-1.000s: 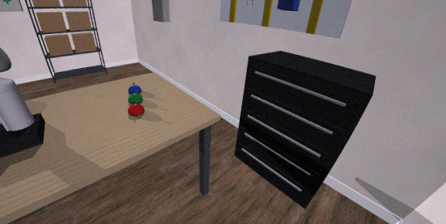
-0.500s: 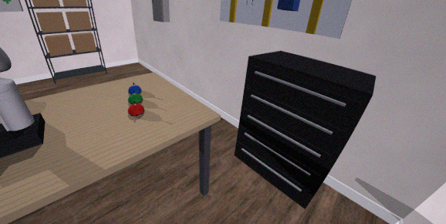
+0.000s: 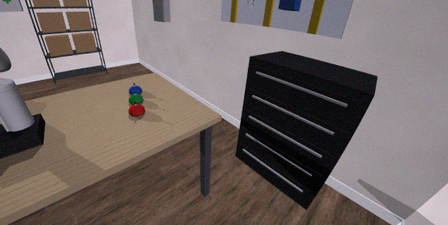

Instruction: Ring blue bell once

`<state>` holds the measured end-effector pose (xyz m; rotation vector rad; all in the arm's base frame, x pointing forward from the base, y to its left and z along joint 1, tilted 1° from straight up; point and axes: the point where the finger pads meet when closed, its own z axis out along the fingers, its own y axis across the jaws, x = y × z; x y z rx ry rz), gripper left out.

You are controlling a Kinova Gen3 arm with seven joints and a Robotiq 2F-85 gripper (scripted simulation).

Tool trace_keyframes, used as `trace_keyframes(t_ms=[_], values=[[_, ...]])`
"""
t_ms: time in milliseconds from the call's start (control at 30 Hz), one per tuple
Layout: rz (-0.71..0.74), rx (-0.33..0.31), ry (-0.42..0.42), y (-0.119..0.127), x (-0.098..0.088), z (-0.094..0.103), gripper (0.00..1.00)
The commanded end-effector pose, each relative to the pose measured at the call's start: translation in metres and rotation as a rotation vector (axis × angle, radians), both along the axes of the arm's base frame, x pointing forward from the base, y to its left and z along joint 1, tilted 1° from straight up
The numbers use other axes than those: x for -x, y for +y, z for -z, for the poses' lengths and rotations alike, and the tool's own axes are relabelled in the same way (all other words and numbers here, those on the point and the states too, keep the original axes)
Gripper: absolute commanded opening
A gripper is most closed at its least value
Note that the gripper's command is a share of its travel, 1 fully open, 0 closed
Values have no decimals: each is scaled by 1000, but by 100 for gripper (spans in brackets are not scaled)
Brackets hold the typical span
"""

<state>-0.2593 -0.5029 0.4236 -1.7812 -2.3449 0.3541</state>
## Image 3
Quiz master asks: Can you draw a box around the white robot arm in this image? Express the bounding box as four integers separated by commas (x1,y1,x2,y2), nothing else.
0,47,35,132

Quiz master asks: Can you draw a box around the green bell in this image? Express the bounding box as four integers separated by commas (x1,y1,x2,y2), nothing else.
129,92,143,105

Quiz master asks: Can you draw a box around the red bell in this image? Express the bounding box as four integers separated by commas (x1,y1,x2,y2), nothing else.
129,102,145,116

